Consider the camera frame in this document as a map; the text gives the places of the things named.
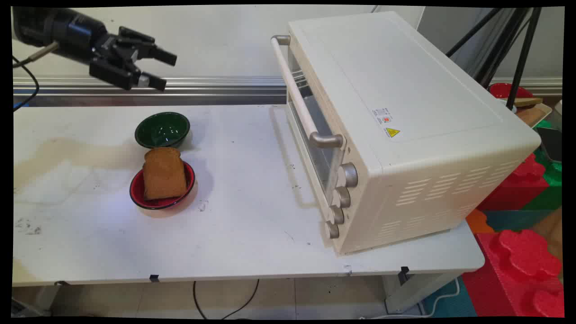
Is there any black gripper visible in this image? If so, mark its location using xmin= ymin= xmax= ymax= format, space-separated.
xmin=13 ymin=7 xmax=177 ymax=91

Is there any glass oven door with handle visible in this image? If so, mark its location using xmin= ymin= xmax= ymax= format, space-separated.
xmin=270 ymin=35 xmax=348 ymax=225

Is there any green bowl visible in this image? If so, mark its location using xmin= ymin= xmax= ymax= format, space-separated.
xmin=135 ymin=112 xmax=191 ymax=149

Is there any brown bread slice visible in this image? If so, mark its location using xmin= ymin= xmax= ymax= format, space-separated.
xmin=142 ymin=147 xmax=188 ymax=201

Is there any red bowl with black rim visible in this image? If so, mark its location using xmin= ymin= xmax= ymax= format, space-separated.
xmin=130 ymin=161 xmax=196 ymax=210

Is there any white label sticker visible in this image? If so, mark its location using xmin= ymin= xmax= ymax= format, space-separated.
xmin=372 ymin=107 xmax=393 ymax=127

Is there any cream toaster oven body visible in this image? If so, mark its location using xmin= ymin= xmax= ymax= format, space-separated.
xmin=287 ymin=11 xmax=542 ymax=257

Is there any white table leg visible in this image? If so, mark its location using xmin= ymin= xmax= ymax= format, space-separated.
xmin=382 ymin=270 xmax=469 ymax=315

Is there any plain red bowl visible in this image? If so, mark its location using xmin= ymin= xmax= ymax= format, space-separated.
xmin=488 ymin=82 xmax=534 ymax=100

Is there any orange foam piece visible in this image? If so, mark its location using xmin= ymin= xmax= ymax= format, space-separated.
xmin=465 ymin=209 xmax=495 ymax=235

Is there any black tripod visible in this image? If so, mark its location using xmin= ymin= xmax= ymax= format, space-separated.
xmin=445 ymin=7 xmax=543 ymax=111

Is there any teal floor mat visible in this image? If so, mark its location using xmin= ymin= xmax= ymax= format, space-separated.
xmin=422 ymin=278 xmax=478 ymax=318

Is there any small red foam block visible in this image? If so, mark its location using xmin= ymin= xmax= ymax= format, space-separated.
xmin=476 ymin=153 xmax=548 ymax=212

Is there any beige tray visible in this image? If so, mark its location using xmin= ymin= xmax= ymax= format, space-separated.
xmin=514 ymin=103 xmax=553 ymax=129

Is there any teal foam block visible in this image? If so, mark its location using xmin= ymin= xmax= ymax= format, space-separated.
xmin=484 ymin=209 xmax=555 ymax=233

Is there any black flat device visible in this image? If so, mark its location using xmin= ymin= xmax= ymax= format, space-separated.
xmin=535 ymin=126 xmax=563 ymax=164

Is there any green foam block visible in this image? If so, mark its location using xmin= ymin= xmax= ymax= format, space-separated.
xmin=522 ymin=119 xmax=563 ymax=211

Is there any large red foam block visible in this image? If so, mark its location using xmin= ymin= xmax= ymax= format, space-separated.
xmin=461 ymin=229 xmax=565 ymax=318

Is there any aluminium rail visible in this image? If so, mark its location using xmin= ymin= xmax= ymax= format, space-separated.
xmin=13 ymin=76 xmax=288 ymax=108

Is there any black power cable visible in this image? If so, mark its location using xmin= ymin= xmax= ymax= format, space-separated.
xmin=193 ymin=279 xmax=261 ymax=320

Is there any white floor cable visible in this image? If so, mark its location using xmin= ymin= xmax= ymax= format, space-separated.
xmin=359 ymin=276 xmax=463 ymax=320

